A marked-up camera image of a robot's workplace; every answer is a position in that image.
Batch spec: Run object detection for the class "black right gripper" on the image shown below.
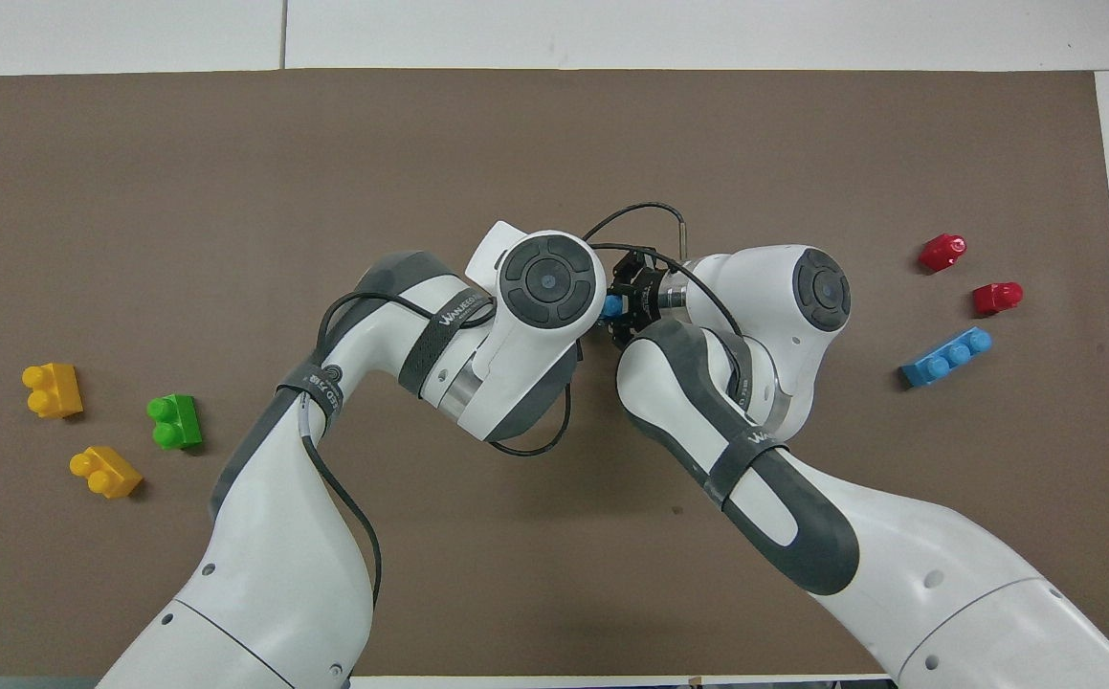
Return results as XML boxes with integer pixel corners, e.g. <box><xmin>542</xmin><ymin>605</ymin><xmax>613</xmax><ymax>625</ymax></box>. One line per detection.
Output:
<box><xmin>611</xmin><ymin>247</ymin><xmax>670</xmax><ymax>350</ymax></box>

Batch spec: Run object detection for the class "red single-stud toy block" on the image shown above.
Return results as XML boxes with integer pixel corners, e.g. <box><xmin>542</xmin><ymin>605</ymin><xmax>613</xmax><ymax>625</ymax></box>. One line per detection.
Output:
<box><xmin>919</xmin><ymin>233</ymin><xmax>967</xmax><ymax>274</ymax></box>
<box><xmin>972</xmin><ymin>281</ymin><xmax>1025</xmax><ymax>316</ymax></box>

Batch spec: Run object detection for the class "green two-stud toy block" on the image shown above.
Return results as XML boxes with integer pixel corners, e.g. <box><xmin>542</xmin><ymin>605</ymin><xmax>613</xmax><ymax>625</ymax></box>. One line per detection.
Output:
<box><xmin>146</xmin><ymin>393</ymin><xmax>204</xmax><ymax>451</ymax></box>

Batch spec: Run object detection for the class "yellow two-stud toy block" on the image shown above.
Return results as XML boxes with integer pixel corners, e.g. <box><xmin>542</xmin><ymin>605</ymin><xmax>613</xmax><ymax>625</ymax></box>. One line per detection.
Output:
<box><xmin>22</xmin><ymin>363</ymin><xmax>84</xmax><ymax>419</ymax></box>
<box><xmin>69</xmin><ymin>446</ymin><xmax>144</xmax><ymax>500</ymax></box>

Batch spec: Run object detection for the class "brown table mat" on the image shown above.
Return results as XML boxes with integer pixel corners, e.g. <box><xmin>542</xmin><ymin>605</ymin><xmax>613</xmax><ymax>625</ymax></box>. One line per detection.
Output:
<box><xmin>0</xmin><ymin>69</ymin><xmax>1109</xmax><ymax>678</ymax></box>

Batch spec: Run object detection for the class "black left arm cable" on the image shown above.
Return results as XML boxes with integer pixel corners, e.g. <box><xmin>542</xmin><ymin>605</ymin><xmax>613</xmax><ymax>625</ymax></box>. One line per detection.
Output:
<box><xmin>300</xmin><ymin>290</ymin><xmax>574</xmax><ymax>610</ymax></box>

